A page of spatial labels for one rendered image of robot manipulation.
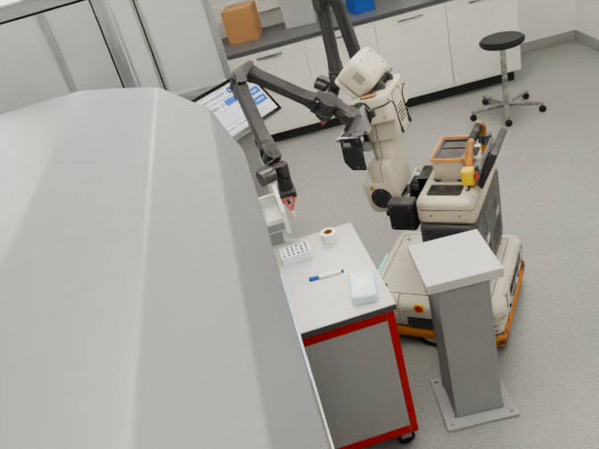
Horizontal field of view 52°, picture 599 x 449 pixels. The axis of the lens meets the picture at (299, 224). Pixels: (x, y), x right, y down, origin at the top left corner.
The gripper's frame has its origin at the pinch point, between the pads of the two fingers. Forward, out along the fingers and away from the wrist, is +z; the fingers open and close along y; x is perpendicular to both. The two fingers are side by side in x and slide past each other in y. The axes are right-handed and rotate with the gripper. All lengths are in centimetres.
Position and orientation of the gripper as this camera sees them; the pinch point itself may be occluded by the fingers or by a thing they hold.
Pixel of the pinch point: (291, 208)
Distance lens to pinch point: 246.0
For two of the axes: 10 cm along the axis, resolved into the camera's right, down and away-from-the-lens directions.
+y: 1.6, 4.5, -8.8
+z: 2.2, 8.5, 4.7
